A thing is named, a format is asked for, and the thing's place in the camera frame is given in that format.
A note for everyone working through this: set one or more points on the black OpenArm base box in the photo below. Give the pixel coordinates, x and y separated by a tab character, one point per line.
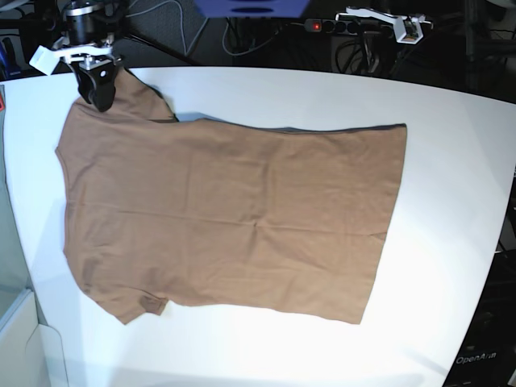
487	355

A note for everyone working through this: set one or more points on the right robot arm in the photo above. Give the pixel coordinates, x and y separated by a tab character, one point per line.
83	30

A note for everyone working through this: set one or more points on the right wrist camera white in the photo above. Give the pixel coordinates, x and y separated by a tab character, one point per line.
44	60

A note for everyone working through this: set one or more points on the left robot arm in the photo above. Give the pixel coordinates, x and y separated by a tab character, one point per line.
368	13

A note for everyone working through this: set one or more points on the white bin at left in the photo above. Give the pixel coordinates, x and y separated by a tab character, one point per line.
31	352

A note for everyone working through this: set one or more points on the brown T-shirt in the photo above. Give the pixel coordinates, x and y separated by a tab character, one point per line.
205	212

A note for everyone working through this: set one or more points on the black power strip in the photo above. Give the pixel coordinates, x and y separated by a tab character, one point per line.
348	27

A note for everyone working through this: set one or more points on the black tripod stand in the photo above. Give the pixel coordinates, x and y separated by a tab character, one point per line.
46	23

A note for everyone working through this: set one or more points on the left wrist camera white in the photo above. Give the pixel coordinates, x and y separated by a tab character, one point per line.
408	29

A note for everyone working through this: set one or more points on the blue overhead mount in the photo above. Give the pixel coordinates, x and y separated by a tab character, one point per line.
252	8

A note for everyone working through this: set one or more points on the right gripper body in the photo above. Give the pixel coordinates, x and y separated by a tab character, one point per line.
87	56

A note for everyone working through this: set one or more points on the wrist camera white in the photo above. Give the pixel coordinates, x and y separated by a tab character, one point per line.
44	60
408	29

